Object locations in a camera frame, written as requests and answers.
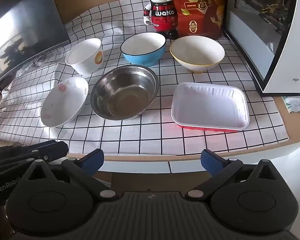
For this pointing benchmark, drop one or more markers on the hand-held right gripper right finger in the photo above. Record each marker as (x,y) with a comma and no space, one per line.
(210,161)

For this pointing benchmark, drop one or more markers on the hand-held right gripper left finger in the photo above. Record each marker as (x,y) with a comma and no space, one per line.
(93,161)

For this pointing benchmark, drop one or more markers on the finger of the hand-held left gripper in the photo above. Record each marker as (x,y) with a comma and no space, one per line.
(55,150)

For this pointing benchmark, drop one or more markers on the white and red tray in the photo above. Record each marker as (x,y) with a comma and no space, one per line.
(210,105)

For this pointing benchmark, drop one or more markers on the stainless steel bowl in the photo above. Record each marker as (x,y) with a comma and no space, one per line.
(122,92)

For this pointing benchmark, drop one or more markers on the white checkered tablecloth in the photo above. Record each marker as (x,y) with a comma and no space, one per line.
(130,135)

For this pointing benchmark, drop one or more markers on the white floral bowl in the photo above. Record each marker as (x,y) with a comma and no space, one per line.
(62,102)

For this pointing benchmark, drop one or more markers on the white paper bowl orange print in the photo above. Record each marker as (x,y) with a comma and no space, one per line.
(86,62)

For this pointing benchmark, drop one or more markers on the small green white packet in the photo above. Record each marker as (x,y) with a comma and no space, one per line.
(295,105)

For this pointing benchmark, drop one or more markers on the white bowl yellow rim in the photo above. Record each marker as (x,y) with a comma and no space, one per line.
(197,55)

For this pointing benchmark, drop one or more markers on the blue bowl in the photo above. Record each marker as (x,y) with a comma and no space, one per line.
(142,57)

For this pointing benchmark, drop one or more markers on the black monitor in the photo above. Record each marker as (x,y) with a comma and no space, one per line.
(22,30)

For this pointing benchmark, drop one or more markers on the white computer case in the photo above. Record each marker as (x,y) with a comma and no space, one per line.
(290,55)

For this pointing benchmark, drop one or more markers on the red snack bag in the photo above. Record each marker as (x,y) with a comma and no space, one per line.
(197,17)

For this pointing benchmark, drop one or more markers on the panda robot toy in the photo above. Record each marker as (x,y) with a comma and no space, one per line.
(162,15)

